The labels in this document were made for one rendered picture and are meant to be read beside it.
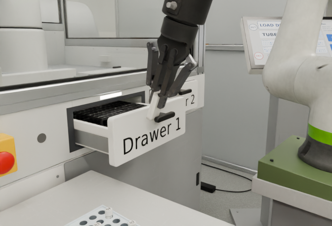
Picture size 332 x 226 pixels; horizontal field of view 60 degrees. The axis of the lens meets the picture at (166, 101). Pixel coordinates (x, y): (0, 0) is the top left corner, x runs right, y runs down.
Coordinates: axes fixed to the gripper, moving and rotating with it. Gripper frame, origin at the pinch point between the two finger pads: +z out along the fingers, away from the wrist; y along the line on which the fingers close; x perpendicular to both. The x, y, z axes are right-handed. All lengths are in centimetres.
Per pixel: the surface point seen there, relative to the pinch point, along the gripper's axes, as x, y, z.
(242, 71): 169, -36, 25
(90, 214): -23.6, 8.3, 12.1
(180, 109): 14.5, -0.9, 5.0
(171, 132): 10.1, 1.0, 10.3
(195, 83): 46.9, -14.4, 7.5
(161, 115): 1.4, 1.5, 2.2
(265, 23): 94, -12, -19
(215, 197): 117, -3, 102
